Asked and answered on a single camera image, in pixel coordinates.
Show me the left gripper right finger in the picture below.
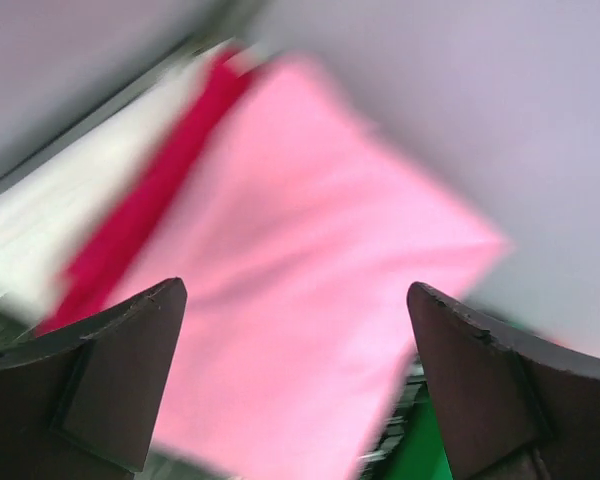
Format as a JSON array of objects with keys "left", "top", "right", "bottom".
[{"left": 407, "top": 282, "right": 600, "bottom": 479}]

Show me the green plastic bin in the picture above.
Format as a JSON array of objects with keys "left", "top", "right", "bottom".
[{"left": 382, "top": 390, "right": 453, "bottom": 480}]

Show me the folded white t shirt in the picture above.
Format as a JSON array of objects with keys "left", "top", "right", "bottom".
[{"left": 0, "top": 46, "right": 221, "bottom": 325}]

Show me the folded magenta t shirt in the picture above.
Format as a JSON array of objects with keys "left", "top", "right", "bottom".
[{"left": 35, "top": 42, "right": 257, "bottom": 336}]

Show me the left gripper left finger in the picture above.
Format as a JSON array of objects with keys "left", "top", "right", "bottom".
[{"left": 0, "top": 278, "right": 187, "bottom": 480}]

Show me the pink t shirt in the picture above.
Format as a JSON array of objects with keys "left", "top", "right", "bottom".
[{"left": 110, "top": 54, "right": 506, "bottom": 479}]

